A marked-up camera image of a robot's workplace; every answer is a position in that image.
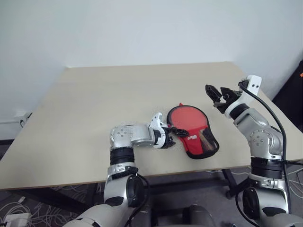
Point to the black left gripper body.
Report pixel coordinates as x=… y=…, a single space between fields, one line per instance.
x=166 y=136

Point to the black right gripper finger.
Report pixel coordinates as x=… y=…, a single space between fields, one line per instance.
x=227 y=92
x=214 y=94

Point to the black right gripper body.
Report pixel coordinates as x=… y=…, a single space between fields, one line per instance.
x=227 y=101

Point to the red table tennis paddle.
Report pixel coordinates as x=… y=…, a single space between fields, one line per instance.
x=187 y=118

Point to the red paddle case black mesh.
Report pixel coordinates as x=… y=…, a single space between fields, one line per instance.
x=196 y=144

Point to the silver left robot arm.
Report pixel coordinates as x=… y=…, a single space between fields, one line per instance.
x=132 y=134

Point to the large black fabric object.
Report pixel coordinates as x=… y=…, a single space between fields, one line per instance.
x=288 y=104

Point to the black table leg with caster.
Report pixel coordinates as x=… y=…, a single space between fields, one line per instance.
x=229 y=182

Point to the dark grey rounded shape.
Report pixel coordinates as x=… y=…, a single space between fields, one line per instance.
x=197 y=216

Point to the small white floor tag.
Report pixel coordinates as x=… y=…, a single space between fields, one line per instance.
x=21 y=199

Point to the white power adapter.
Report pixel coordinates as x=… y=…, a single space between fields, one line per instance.
x=16 y=218

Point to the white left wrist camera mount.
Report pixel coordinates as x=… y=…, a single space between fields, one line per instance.
x=156 y=120

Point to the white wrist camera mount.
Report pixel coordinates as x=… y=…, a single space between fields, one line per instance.
x=156 y=120
x=254 y=84

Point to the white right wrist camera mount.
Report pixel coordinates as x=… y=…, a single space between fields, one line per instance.
x=254 y=84

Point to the black diagonal table frame bar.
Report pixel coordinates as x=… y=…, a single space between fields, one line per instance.
x=47 y=201

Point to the white wall socket box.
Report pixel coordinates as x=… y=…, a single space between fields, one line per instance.
x=21 y=116

